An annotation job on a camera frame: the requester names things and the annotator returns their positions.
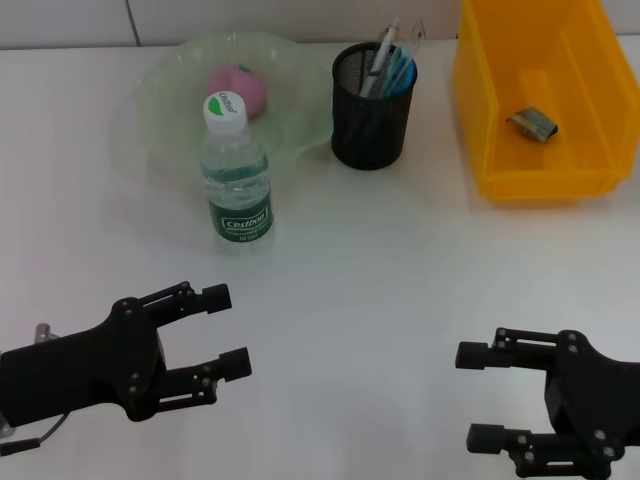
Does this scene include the pink toy peach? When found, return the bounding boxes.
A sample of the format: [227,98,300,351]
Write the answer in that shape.
[207,63,271,122]

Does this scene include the pale green glass fruit plate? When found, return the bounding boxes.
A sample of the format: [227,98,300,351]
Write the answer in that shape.
[133,30,336,169]

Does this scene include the yellow plastic bin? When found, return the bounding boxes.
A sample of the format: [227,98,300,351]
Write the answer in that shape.
[452,0,634,203]

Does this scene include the teal and blue scissors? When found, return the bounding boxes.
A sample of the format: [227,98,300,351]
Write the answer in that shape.
[379,43,419,99]

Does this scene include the clear water bottle green label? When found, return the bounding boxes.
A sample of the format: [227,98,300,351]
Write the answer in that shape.
[201,89,277,246]

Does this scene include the transparent plastic ruler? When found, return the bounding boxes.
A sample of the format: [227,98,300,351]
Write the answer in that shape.
[407,17,429,57]

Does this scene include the black mesh pen holder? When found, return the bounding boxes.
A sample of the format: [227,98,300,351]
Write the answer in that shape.
[331,42,419,172]

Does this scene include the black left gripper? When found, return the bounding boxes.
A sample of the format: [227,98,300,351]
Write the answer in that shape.
[0,281,253,430]

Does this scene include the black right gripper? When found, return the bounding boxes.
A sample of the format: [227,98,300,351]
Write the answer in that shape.
[454,327,640,480]

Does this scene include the grey and white pen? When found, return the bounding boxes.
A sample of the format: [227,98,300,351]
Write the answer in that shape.
[359,16,401,99]

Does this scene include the green plastic wrapper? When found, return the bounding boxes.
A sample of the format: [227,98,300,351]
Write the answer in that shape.
[504,105,561,143]

